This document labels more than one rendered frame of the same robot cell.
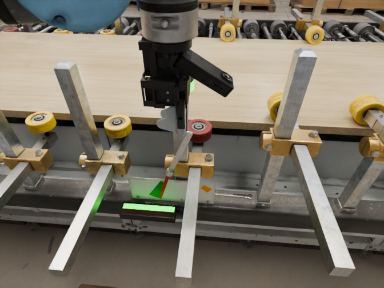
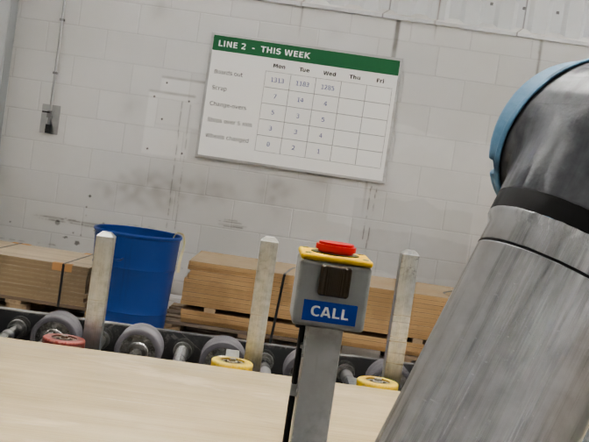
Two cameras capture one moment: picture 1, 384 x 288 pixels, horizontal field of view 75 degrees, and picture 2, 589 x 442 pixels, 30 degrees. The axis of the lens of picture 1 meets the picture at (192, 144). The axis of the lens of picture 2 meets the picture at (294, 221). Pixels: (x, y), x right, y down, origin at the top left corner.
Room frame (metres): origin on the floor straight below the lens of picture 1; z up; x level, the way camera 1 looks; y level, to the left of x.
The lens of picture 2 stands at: (-0.50, 0.97, 1.31)
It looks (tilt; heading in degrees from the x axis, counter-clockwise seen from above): 3 degrees down; 352
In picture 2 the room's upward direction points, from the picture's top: 8 degrees clockwise
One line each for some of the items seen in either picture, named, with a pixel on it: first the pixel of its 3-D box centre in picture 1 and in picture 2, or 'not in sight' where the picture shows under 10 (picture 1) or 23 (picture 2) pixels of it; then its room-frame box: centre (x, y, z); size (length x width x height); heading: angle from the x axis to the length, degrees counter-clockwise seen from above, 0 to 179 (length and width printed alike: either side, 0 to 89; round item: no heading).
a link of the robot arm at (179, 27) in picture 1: (169, 23); not in sight; (0.42, 0.04, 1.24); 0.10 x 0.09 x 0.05; 175
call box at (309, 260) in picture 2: not in sight; (329, 291); (0.57, 0.79, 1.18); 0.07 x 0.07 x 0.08; 85
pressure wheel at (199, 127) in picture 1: (198, 139); not in sight; (0.60, -0.02, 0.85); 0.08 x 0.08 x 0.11
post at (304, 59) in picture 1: (278, 144); not in sight; (0.48, -0.22, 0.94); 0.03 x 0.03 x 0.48; 85
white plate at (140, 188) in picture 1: (171, 191); not in sight; (0.48, 0.06, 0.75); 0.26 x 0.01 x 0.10; 85
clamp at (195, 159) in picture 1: (190, 163); not in sight; (0.50, 0.01, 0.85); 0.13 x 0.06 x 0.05; 85
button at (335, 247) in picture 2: not in sight; (335, 251); (0.57, 0.79, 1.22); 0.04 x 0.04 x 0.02
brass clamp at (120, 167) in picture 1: (105, 162); not in sight; (0.52, 0.26, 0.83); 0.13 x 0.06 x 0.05; 85
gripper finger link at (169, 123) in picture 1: (171, 124); not in sight; (0.41, 0.04, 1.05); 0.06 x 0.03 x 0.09; 85
